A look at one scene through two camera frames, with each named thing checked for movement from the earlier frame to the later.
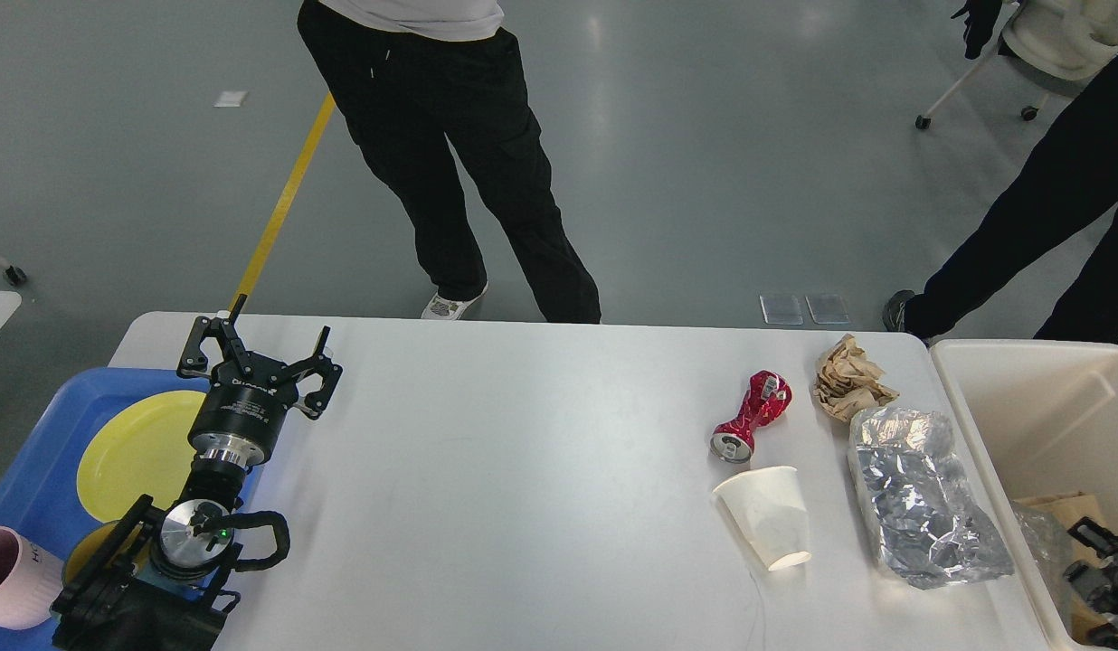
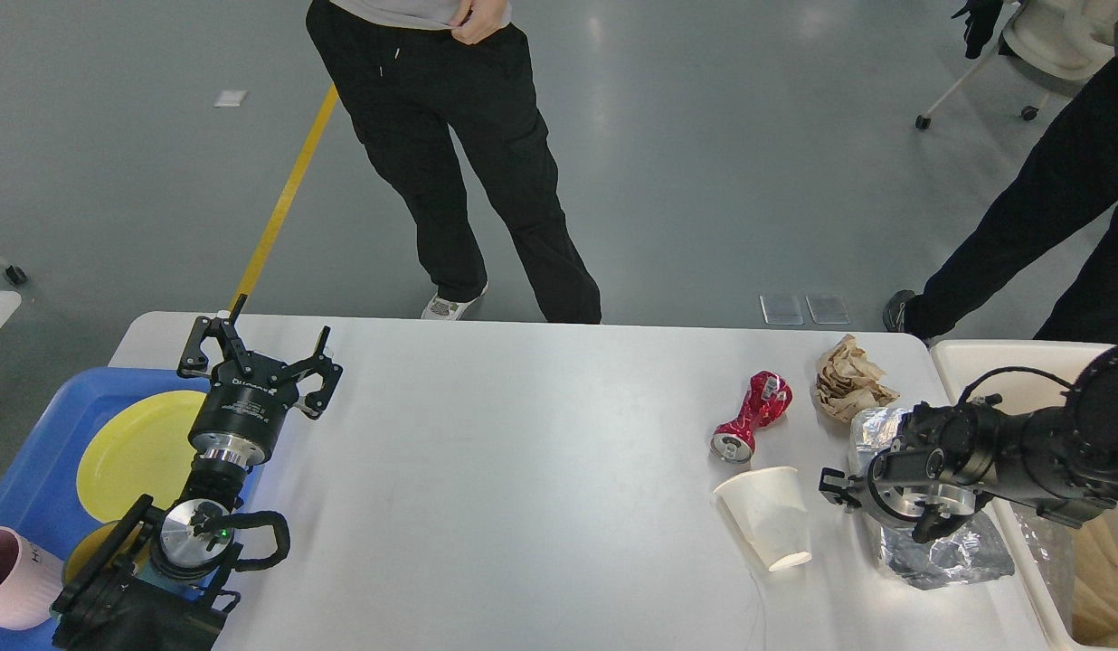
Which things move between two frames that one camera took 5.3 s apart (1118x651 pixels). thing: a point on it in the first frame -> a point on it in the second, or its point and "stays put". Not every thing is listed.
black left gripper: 242,410 stays put
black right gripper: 1111,586 -> 933,508
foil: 931,529 stays put
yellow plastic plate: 146,451 stays put
